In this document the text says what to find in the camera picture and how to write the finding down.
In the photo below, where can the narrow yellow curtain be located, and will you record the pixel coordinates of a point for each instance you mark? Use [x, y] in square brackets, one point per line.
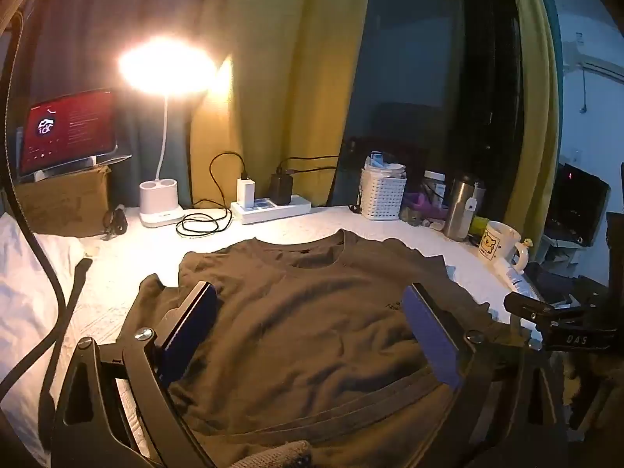
[541, 107]

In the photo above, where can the yellow green small object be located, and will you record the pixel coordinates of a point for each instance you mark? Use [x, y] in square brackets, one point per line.
[478, 225]

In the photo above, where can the white desk lamp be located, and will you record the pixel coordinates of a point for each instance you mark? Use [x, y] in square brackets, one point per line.
[158, 200]

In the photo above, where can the white cloth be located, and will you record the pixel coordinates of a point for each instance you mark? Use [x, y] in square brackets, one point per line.
[29, 292]

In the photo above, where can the black charger plug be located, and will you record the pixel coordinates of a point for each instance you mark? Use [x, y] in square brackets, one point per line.
[281, 187]

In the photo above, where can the teal curtain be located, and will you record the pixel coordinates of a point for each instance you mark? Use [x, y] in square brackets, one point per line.
[97, 19]

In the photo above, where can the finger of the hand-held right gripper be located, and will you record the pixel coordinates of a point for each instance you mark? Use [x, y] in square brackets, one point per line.
[531, 308]
[575, 340]

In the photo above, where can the dark window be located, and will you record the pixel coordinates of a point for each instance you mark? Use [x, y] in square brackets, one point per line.
[414, 83]

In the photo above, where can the steel thermos flask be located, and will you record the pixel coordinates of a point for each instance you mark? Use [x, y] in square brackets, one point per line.
[458, 209]

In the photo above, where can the purple plastic item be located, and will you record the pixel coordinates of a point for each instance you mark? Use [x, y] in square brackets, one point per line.
[421, 204]

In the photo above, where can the white cartoon mug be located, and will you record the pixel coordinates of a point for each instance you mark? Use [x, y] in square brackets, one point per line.
[495, 243]

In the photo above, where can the white perforated basket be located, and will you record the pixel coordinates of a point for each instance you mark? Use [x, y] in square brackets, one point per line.
[382, 195]

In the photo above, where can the jar with white lid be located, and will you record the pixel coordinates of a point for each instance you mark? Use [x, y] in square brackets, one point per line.
[434, 185]

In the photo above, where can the white charger plug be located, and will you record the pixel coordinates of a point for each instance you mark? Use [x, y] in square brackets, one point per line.
[245, 191]

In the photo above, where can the grey tablet stand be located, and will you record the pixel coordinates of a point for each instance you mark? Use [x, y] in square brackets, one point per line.
[109, 158]

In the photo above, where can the white power strip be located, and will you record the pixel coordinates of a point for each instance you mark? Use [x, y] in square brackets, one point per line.
[292, 207]

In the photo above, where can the wide yellow curtain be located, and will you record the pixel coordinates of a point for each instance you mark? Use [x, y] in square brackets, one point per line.
[282, 58]

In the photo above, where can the brown cardboard box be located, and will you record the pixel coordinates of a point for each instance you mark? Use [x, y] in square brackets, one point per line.
[58, 200]

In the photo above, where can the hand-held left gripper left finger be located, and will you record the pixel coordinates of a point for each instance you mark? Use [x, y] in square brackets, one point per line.
[187, 331]

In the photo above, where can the white tube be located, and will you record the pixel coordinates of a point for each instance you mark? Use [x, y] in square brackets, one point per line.
[516, 278]

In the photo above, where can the olive printed t-shirt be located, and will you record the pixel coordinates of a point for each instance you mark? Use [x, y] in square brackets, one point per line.
[302, 312]

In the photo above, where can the blue white packet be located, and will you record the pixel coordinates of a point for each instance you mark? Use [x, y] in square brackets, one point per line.
[385, 163]

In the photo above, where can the tablet with red screen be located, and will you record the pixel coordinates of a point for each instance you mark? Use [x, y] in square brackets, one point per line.
[68, 126]

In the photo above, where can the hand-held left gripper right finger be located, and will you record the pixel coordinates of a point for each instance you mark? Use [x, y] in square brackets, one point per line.
[434, 336]

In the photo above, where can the small pale scrap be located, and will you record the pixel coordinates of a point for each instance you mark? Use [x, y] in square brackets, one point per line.
[92, 251]

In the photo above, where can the white textured bedspread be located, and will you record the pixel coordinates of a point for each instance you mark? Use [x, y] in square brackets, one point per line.
[146, 253]

